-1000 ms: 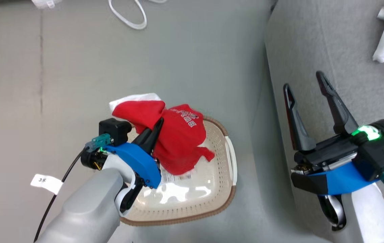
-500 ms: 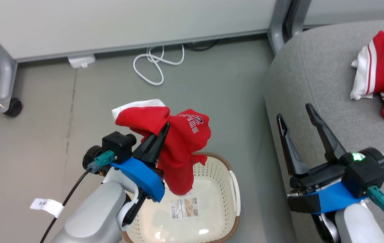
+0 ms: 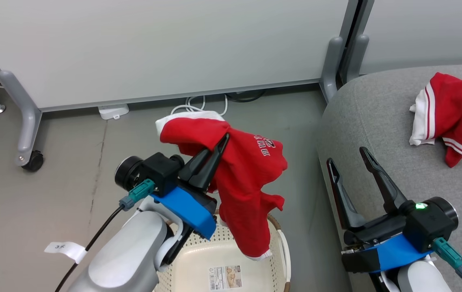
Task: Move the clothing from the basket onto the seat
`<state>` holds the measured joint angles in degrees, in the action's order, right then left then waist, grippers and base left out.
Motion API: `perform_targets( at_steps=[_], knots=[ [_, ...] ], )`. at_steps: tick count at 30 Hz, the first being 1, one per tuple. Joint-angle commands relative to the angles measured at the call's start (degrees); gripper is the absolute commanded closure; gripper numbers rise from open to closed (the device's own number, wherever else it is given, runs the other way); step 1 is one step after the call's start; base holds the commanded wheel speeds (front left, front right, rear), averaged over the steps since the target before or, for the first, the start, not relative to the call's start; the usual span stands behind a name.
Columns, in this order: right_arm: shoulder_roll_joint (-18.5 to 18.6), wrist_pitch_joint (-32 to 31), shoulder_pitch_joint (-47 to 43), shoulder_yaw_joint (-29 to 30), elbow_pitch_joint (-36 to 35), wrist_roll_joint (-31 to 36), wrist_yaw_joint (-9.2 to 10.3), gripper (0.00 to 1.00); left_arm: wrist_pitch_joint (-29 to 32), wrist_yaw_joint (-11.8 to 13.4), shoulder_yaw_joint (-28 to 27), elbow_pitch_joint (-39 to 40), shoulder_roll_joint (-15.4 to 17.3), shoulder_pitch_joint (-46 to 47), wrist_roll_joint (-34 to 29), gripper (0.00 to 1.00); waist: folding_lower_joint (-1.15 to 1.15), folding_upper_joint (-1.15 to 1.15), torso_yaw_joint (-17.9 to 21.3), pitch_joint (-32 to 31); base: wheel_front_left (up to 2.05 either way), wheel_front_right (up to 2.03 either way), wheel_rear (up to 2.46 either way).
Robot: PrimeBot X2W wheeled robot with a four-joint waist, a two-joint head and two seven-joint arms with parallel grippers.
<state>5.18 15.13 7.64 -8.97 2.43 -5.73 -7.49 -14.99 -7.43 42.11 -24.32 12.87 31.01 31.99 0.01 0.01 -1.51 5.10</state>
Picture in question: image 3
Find cream perforated laundry basket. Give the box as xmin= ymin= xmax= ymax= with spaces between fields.
xmin=152 ymin=211 xmax=292 ymax=292

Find white partition panel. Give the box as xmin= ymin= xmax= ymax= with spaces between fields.
xmin=359 ymin=0 xmax=462 ymax=75
xmin=0 ymin=0 xmax=359 ymax=113

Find teal left camera connector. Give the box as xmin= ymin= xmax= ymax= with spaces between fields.
xmin=119 ymin=179 xmax=155 ymax=211

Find teal right camera connector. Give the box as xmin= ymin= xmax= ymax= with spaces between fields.
xmin=432 ymin=237 xmax=462 ymax=280

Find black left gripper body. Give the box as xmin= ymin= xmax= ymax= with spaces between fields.
xmin=175 ymin=180 xmax=218 ymax=208

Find black caster wheel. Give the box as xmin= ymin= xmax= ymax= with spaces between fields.
xmin=22 ymin=150 xmax=45 ymax=172

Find white paper cable tag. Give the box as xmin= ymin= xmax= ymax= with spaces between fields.
xmin=44 ymin=241 xmax=87 ymax=264

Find red shirt with chest print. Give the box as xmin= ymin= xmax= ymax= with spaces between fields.
xmin=155 ymin=111 xmax=288 ymax=261

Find grey fabric sofa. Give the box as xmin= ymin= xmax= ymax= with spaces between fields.
xmin=316 ymin=63 xmax=462 ymax=292

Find black floor cable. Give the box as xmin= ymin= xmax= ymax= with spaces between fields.
xmin=225 ymin=90 xmax=267 ymax=103

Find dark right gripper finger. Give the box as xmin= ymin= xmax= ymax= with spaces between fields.
xmin=326 ymin=158 xmax=366 ymax=232
xmin=359 ymin=146 xmax=409 ymax=216

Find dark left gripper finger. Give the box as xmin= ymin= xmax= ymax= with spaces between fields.
xmin=178 ymin=148 xmax=213 ymax=184
xmin=192 ymin=133 xmax=231 ymax=192

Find blue right camera mount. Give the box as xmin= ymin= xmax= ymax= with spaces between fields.
xmin=371 ymin=233 xmax=434 ymax=271

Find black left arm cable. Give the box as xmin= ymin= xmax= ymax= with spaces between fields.
xmin=54 ymin=205 xmax=124 ymax=292

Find teal camera connector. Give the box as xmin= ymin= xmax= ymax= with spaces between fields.
xmin=432 ymin=237 xmax=462 ymax=280
xmin=119 ymin=179 xmax=155 ymax=211

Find white coiled cable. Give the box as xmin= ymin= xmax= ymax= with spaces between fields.
xmin=170 ymin=95 xmax=229 ymax=117

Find printed basket label sticker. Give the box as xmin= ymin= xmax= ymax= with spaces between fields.
xmin=209 ymin=266 xmax=243 ymax=291

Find grey partition foot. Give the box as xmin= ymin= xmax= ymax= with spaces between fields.
xmin=320 ymin=36 xmax=344 ymax=103
xmin=345 ymin=34 xmax=369 ymax=84
xmin=0 ymin=70 xmax=43 ymax=167

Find red shirt with striped sleeves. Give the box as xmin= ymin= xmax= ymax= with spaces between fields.
xmin=409 ymin=72 xmax=462 ymax=168

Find white power adapter box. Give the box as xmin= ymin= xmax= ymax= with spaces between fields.
xmin=98 ymin=104 xmax=130 ymax=120

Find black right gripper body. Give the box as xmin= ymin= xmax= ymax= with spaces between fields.
xmin=341 ymin=214 xmax=409 ymax=273

